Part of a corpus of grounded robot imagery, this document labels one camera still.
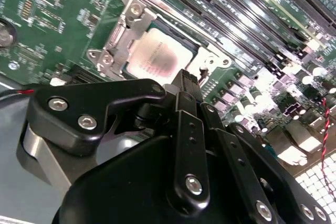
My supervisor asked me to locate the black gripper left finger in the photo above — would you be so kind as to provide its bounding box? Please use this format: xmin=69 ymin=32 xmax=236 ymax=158
xmin=16 ymin=69 xmax=211 ymax=215

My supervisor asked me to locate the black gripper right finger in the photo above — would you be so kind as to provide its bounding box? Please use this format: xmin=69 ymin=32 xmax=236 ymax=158
xmin=190 ymin=73 xmax=333 ymax=224

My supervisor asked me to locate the silver CPU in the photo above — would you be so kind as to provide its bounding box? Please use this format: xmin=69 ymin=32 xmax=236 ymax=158
xmin=127 ymin=28 xmax=196 ymax=79

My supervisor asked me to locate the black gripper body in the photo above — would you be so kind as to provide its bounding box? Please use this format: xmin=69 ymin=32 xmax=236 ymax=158
xmin=52 ymin=134 xmax=300 ymax=224

